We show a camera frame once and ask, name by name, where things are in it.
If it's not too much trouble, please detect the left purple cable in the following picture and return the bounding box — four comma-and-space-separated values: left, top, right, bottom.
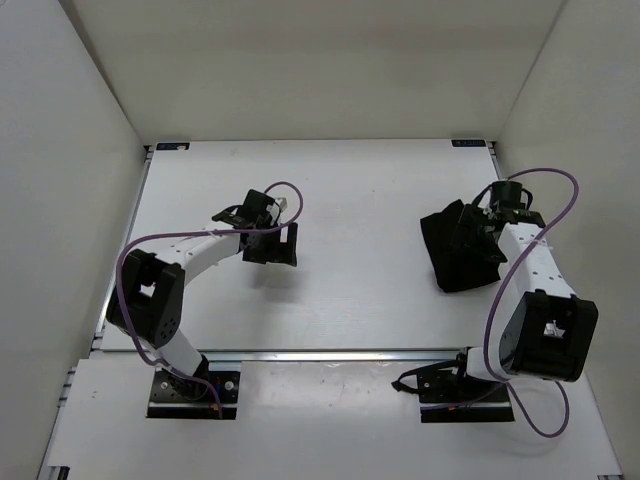
114, 180, 305, 412

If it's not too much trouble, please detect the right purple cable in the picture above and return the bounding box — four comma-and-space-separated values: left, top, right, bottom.
419, 168, 582, 438

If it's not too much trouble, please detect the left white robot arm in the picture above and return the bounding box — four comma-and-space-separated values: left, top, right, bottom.
106, 189, 298, 402

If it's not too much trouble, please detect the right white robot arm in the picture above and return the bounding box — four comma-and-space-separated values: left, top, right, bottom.
448, 180, 599, 401

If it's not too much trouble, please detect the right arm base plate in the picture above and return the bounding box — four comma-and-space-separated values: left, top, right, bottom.
391, 360, 515, 424

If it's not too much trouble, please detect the black skirt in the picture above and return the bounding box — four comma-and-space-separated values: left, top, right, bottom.
420, 199, 500, 293

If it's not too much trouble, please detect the purple cable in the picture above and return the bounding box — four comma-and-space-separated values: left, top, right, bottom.
419, 168, 582, 438
114, 180, 305, 412

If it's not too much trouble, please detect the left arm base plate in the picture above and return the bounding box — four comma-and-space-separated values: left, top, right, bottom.
146, 366, 241, 420

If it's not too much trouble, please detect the blue corner label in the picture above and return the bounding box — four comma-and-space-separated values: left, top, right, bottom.
451, 139, 487, 148
155, 142, 190, 151

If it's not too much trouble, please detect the left blue corner label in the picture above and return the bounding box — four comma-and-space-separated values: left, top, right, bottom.
155, 142, 190, 151

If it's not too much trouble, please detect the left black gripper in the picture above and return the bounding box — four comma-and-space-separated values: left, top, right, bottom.
243, 219, 298, 266

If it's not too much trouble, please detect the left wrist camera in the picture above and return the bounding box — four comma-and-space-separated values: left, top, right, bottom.
267, 197, 288, 220

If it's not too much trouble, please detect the right blue corner label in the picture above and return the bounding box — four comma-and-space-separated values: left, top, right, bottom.
451, 139, 487, 148

